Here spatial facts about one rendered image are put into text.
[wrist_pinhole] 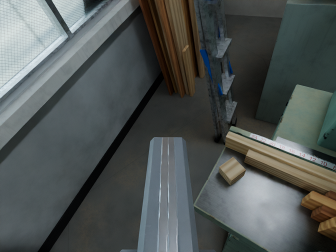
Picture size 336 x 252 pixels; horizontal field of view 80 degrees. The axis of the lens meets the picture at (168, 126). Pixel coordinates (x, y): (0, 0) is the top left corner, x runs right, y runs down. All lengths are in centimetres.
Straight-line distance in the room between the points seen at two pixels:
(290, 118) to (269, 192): 32
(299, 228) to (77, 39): 123
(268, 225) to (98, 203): 130
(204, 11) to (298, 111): 51
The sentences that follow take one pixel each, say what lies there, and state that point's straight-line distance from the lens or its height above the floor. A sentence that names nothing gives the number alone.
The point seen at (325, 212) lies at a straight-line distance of 50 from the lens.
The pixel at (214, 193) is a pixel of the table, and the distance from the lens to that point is 51.
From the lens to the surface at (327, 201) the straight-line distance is 50.
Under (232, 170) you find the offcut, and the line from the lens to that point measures 50.
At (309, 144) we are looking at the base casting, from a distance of 73.
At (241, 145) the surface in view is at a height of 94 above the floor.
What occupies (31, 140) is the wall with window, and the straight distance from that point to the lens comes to 124.
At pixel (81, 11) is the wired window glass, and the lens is 141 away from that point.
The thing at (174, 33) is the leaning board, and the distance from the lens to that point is 154.
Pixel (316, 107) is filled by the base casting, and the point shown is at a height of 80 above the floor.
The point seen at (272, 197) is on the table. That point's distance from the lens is 53.
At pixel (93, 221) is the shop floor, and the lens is 162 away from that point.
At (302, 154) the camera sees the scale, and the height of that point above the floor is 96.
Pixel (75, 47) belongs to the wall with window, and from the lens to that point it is 125.
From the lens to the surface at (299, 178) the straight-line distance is 52.
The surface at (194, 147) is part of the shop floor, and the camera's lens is 158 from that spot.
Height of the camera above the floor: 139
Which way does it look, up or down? 54 degrees down
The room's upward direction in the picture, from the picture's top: 19 degrees counter-clockwise
